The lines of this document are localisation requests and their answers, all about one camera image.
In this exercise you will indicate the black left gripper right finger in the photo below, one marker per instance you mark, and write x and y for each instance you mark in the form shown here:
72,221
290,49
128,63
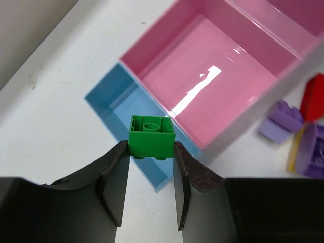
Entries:
211,208

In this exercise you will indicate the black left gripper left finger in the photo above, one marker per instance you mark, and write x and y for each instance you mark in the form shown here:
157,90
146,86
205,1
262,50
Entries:
85,206

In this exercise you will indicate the small green lego brick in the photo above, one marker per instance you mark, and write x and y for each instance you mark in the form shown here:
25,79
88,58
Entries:
151,136

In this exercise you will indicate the purple yellow round lego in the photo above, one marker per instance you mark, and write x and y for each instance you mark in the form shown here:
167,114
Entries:
306,153

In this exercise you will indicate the lavender lego piece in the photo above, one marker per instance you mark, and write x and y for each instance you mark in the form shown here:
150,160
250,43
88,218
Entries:
280,122

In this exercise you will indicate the red curved lego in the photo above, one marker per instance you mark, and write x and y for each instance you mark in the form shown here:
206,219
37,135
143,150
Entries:
311,107

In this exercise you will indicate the large pink bin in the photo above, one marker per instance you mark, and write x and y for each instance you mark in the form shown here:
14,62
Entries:
206,63

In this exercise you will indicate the small pink bin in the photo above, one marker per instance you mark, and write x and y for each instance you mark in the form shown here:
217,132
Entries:
297,24

